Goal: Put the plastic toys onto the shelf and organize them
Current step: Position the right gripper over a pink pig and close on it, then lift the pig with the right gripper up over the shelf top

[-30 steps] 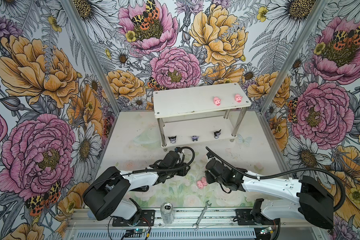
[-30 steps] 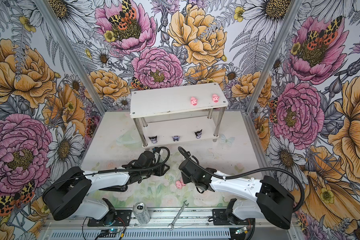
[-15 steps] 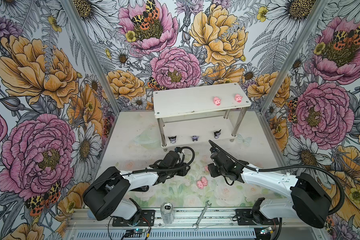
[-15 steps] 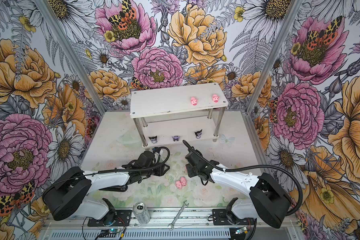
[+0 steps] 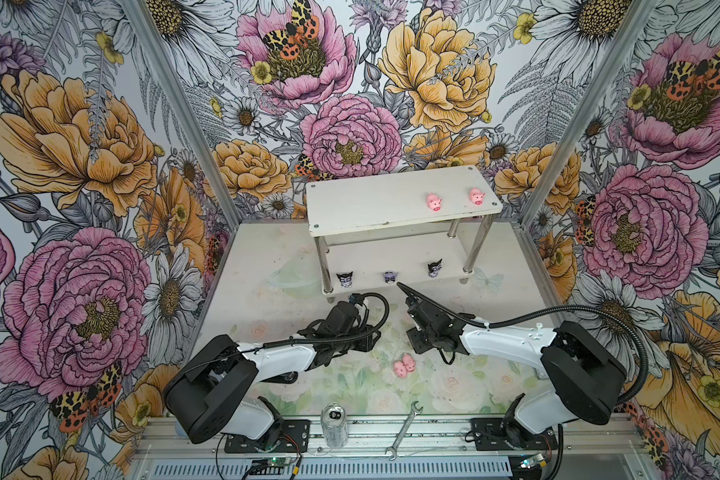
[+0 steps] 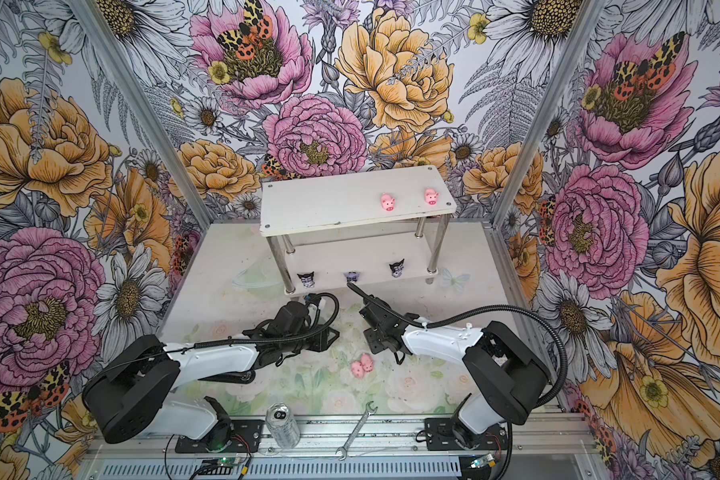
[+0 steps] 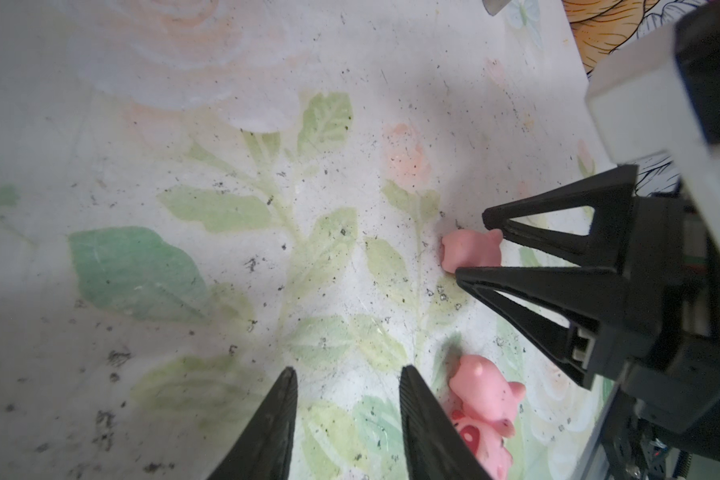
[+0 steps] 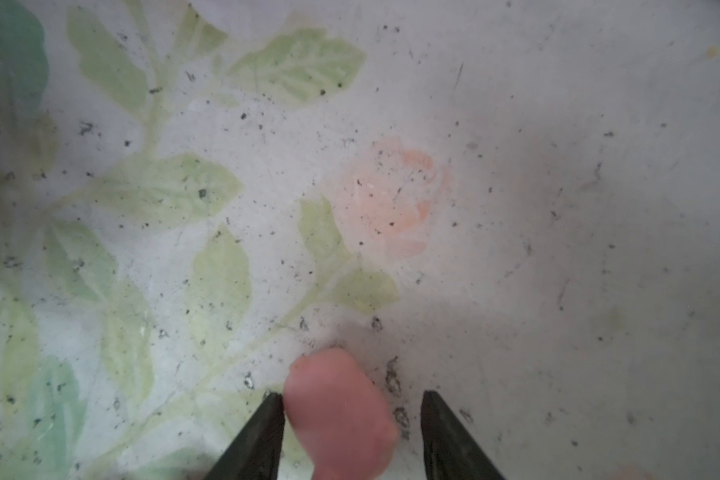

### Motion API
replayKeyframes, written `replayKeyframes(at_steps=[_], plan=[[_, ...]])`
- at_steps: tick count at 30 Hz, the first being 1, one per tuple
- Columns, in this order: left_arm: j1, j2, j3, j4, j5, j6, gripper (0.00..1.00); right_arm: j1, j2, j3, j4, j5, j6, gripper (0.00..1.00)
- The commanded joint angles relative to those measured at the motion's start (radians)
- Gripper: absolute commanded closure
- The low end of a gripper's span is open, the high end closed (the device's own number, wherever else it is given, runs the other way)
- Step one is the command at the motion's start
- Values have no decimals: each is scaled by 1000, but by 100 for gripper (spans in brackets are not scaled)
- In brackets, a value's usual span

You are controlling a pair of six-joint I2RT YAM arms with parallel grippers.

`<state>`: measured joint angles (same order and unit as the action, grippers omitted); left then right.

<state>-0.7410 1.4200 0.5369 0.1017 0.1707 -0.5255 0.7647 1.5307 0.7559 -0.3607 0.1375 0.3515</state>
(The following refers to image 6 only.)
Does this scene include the green circuit board left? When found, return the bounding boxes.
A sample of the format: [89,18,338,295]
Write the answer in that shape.
[200,457,248,476]

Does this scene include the white two-tier shelf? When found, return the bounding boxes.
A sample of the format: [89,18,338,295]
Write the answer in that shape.
[260,166,456,296]

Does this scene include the green circuit board right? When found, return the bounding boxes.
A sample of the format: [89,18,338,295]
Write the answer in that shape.
[469,453,497,470]

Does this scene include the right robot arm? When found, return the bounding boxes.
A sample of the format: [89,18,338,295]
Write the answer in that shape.
[347,282,567,439]

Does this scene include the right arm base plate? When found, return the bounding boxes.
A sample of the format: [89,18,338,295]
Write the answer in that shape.
[416,417,508,452]

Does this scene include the black purple kuromi toy front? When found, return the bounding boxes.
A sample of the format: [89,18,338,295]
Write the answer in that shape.
[345,271,360,283]

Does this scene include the silver wrench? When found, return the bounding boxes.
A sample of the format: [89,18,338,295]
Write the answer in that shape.
[336,401,378,461]

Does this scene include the green circuit board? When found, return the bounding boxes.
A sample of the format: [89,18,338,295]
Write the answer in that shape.
[469,453,497,470]
[200,457,248,476]

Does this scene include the black purple kuromi toy back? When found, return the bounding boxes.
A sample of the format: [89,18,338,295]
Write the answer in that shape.
[389,259,405,278]

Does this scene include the black white kuromi toy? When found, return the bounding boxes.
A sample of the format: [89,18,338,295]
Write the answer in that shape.
[298,272,315,289]

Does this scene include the silver drink can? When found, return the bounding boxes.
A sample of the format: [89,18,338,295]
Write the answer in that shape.
[265,403,301,449]

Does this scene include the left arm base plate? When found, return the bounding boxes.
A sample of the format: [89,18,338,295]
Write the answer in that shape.
[174,420,264,454]

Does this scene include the black purple kuromi toy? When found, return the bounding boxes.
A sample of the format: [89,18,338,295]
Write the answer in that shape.
[389,259,405,278]
[345,271,360,283]

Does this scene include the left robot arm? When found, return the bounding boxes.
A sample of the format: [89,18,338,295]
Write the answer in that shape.
[82,293,340,452]

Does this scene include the aluminium front rail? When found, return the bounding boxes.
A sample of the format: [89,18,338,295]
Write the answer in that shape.
[84,412,597,460]

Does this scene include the pink pig toy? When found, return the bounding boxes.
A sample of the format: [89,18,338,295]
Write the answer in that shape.
[350,361,366,379]
[380,193,396,212]
[360,353,374,373]
[424,188,439,205]

